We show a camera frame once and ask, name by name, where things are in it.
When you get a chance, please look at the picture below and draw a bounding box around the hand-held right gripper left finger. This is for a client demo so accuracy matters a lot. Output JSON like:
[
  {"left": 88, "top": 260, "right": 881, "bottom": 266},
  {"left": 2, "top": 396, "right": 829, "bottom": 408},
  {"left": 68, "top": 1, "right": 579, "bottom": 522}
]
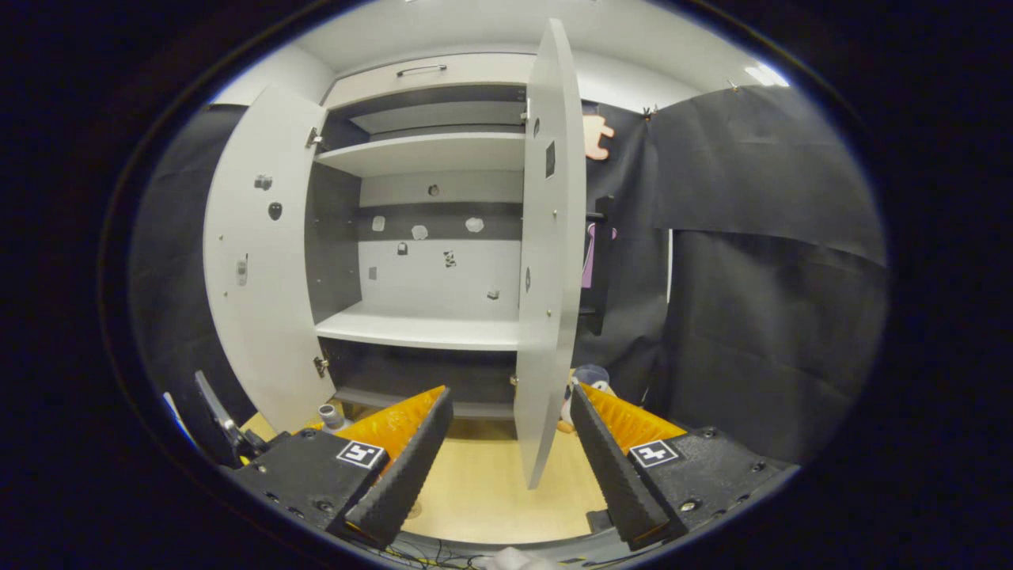
[{"left": 226, "top": 386, "right": 455, "bottom": 552}]

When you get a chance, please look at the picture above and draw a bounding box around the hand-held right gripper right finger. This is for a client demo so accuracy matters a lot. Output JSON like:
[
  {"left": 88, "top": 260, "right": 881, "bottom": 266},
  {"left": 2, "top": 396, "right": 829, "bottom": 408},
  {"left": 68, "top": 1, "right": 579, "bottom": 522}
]
[{"left": 570, "top": 383, "right": 800, "bottom": 553}]

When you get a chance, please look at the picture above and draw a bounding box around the white cabinet door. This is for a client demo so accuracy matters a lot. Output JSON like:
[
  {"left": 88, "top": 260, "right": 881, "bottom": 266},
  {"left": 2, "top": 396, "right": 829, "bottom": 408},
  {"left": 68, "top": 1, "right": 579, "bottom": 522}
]
[
  {"left": 513, "top": 19, "right": 588, "bottom": 490},
  {"left": 203, "top": 85, "right": 337, "bottom": 435}
]

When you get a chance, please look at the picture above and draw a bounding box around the white cabinet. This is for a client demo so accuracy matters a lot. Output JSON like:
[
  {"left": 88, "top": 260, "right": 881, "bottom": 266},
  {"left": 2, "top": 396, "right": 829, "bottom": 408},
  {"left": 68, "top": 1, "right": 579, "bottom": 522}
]
[{"left": 305, "top": 52, "right": 555, "bottom": 420}]

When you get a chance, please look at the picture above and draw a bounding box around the white cabinet shelf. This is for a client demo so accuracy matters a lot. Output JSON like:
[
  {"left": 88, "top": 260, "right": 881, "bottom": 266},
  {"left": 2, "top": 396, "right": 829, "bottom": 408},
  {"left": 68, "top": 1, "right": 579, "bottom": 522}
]
[
  {"left": 314, "top": 131, "right": 527, "bottom": 177},
  {"left": 315, "top": 301, "right": 521, "bottom": 352}
]

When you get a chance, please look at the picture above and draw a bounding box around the white cabinet drawer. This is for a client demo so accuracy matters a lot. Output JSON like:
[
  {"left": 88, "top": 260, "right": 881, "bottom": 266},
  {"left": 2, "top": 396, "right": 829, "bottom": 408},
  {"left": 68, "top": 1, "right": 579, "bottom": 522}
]
[{"left": 323, "top": 52, "right": 541, "bottom": 110}]

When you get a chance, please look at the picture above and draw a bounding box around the penguin plush toy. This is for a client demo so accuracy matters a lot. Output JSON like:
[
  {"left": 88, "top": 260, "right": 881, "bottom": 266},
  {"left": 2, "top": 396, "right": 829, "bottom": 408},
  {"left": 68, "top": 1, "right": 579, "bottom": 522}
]
[{"left": 558, "top": 363, "right": 613, "bottom": 435}]

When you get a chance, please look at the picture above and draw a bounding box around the black backdrop cloth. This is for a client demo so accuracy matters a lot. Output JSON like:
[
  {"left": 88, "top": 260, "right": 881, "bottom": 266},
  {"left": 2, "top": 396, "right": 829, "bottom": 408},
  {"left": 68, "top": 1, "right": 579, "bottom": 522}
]
[{"left": 129, "top": 83, "right": 889, "bottom": 468}]

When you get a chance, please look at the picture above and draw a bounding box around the small ceiling light panel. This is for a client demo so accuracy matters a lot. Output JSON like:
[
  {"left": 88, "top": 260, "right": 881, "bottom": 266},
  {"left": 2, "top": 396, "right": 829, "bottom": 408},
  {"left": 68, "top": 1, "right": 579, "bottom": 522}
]
[{"left": 744, "top": 63, "right": 791, "bottom": 88}]

